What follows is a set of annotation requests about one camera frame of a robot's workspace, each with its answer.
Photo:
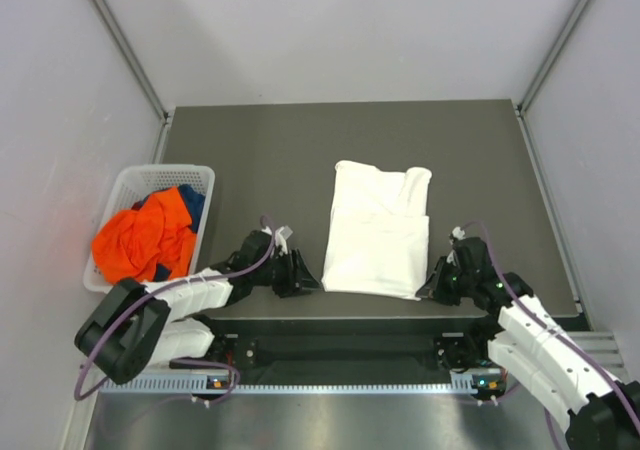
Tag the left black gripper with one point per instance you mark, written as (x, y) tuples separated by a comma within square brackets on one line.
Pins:
[(298, 280)]

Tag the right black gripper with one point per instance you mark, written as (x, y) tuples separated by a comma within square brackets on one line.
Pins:
[(433, 289)]

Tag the white t-shirt red print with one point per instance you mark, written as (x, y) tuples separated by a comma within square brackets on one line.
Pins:
[(378, 241)]

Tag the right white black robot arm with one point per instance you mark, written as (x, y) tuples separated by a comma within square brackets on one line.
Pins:
[(593, 408)]

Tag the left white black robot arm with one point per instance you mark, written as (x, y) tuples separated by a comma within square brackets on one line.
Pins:
[(138, 325)]

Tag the navy blue t-shirt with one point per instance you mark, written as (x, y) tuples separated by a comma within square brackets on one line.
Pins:
[(187, 206)]

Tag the orange t-shirt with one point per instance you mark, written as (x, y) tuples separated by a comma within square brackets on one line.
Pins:
[(128, 245)]

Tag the white plastic laundry basket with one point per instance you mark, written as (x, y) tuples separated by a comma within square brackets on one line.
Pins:
[(135, 183)]

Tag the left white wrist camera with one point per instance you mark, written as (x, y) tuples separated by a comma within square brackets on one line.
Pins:
[(281, 238)]

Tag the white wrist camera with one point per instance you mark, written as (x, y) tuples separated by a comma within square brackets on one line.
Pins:
[(457, 240), (281, 238)]

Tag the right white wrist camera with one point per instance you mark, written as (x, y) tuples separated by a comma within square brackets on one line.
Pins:
[(457, 240)]

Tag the grey slotted cable duct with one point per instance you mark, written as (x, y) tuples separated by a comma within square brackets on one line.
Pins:
[(218, 382)]

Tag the left aluminium corner post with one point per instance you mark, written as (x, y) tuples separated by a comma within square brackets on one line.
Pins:
[(125, 49)]

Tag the aluminium corner post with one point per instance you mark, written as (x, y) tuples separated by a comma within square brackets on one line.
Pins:
[(125, 49), (570, 24)]

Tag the right aluminium corner post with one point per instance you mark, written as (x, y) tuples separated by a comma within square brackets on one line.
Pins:
[(570, 24)]

